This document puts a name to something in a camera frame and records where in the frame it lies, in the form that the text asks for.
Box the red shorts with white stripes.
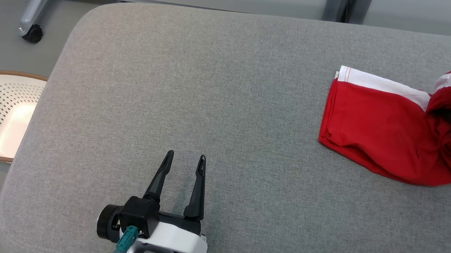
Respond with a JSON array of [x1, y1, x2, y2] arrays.
[[316, 64, 451, 187]]

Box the black cable with teal plug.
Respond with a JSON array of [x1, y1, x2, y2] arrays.
[[110, 224, 140, 253]]

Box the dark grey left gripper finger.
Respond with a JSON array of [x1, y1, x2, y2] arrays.
[[143, 149, 175, 202], [183, 154, 207, 222]]

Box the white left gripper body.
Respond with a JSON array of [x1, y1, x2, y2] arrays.
[[144, 211, 210, 253]]

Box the black caster wheel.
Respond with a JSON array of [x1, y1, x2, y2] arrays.
[[22, 24, 44, 44]]

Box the grey metal caster leg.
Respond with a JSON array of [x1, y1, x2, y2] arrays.
[[18, 0, 52, 36]]

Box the white perforated laundry basket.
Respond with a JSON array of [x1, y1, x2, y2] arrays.
[[0, 70, 49, 164]]

